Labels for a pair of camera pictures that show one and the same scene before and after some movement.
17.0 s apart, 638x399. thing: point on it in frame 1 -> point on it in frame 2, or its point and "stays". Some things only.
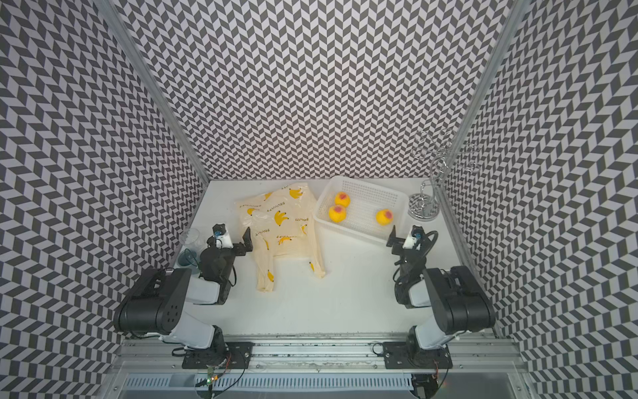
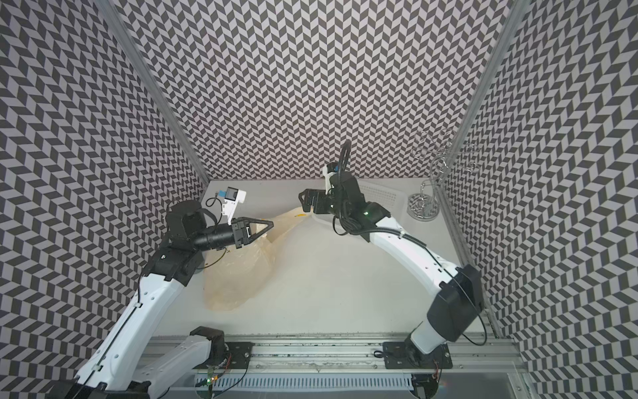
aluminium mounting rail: [163, 355] stays
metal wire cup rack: [425, 206] stays
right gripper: [397, 246] -> [319, 195]
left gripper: [241, 251] -> [243, 223]
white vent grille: [272, 382] stays
